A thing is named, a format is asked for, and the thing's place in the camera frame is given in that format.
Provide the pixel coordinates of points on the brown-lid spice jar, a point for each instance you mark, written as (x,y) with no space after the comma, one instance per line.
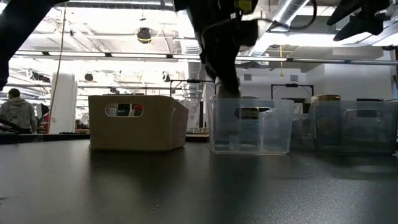
(325,98)

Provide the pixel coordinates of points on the long ceiling light bar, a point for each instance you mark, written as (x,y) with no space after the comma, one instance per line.
(140,55)

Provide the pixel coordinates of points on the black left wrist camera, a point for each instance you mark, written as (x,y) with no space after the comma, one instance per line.
(248,32)

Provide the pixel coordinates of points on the corrugated silver air duct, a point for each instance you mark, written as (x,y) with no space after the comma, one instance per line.
(188,37)

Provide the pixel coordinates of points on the smooth silver air duct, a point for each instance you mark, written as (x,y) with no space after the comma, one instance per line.
(287,14)

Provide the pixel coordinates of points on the yellow tag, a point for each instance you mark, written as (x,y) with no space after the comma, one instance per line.
(244,6)

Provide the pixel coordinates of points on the white plastic bin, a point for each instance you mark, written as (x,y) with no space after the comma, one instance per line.
(140,133)

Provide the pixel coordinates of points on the dark smoky plastic bin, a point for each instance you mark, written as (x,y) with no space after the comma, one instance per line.
(367,137)

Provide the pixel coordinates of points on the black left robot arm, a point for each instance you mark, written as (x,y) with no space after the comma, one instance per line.
(18,31)

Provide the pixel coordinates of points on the black ceiling lamp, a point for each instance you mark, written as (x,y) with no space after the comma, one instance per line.
(144,35)

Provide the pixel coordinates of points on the white pillar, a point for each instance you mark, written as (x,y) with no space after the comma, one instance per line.
(63,105)

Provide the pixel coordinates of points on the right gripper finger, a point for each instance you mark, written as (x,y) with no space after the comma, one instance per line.
(346,11)
(367,23)

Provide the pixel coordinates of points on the clear plastic bin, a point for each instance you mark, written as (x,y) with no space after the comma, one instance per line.
(276,137)

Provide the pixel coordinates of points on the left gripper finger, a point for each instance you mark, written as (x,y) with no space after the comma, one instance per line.
(227,77)

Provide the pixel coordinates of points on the black aluminium table frame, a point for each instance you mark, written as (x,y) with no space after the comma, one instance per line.
(46,138)

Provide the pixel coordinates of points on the red-lid spice tin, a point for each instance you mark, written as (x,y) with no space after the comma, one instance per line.
(138,109)

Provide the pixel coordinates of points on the person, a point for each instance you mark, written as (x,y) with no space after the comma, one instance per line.
(17,112)

